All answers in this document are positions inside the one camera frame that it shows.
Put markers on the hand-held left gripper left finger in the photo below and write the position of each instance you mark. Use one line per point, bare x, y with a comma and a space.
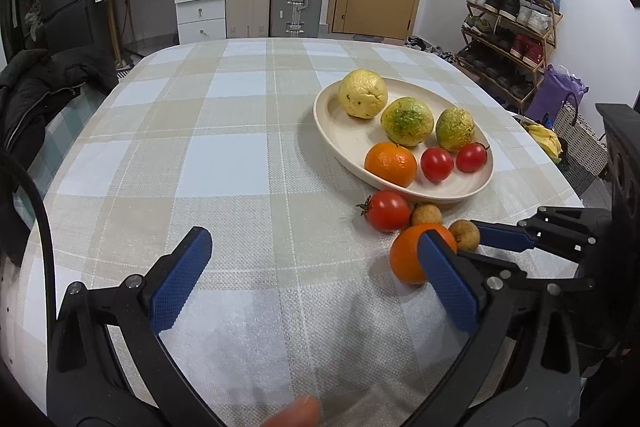
180, 277

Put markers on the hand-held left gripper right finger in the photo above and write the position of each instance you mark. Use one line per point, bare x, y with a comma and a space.
450, 279

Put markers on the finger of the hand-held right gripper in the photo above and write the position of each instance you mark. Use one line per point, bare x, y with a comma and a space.
505, 269
500, 236

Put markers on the small brown fruit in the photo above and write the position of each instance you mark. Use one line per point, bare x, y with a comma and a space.
465, 234
426, 214

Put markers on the orange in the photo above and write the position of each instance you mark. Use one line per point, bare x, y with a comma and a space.
407, 254
391, 164

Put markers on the small red tomato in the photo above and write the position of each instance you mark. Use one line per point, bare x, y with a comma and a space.
471, 158

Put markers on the large red tomato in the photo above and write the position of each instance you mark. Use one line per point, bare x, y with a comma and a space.
387, 211

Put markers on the green orange guava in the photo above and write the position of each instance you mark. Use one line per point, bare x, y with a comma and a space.
455, 129

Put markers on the yellow green guava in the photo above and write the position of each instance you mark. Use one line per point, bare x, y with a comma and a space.
407, 122

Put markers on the cream round plate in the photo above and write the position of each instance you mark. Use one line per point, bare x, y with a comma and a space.
350, 137

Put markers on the yellow spotted guava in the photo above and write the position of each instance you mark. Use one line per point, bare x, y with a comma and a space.
362, 93

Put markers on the person's left hand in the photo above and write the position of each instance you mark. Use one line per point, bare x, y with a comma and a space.
295, 414

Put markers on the woven basket bag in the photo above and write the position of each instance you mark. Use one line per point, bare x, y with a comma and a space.
580, 147

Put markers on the bunch of bananas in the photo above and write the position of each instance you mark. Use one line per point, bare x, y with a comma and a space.
545, 139

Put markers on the purple bag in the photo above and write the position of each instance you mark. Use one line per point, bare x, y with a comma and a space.
555, 89

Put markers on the plaid covered chair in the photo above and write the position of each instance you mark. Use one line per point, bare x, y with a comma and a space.
65, 127

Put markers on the pile of floor shoes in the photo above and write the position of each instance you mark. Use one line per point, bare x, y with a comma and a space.
427, 46

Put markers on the black jacket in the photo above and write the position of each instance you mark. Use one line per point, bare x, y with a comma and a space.
35, 107

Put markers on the wooden shoe rack with shoes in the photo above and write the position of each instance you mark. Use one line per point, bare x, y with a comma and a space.
505, 7

